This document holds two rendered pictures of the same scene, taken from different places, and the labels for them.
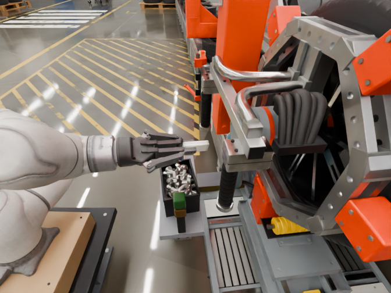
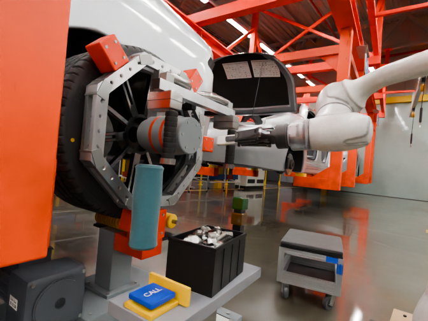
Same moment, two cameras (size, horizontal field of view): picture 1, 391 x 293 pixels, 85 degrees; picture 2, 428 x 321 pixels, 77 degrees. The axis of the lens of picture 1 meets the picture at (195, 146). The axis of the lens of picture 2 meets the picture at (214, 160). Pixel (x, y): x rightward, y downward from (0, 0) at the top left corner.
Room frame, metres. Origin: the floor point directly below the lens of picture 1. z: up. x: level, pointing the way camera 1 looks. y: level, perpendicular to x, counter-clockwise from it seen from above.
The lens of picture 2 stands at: (1.15, 0.54, 0.76)
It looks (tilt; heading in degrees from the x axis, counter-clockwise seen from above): 1 degrees up; 220
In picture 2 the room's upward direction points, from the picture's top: 5 degrees clockwise
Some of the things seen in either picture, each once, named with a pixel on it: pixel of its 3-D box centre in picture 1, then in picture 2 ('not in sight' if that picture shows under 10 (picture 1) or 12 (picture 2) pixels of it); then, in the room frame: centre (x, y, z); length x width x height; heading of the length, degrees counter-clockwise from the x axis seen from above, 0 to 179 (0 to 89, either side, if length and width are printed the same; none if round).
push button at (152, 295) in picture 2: not in sight; (152, 297); (0.78, 0.09, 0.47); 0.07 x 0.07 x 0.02; 6
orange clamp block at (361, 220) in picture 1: (373, 228); (202, 144); (0.20, -0.33, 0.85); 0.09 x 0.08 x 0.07; 6
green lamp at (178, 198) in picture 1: (179, 200); (240, 203); (0.41, 0.05, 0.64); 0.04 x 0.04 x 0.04; 6
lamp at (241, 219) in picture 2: (180, 208); (239, 218); (0.41, 0.05, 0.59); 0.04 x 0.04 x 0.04; 6
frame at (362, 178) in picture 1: (293, 128); (155, 135); (0.51, -0.29, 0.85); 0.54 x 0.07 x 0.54; 6
